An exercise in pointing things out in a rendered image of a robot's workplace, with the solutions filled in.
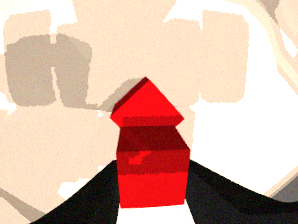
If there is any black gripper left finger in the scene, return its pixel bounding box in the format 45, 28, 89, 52
31, 160, 121, 224

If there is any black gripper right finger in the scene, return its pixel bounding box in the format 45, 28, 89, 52
185, 160, 298, 224

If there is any red cube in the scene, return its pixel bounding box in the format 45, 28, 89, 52
116, 125, 190, 209
109, 76, 185, 128

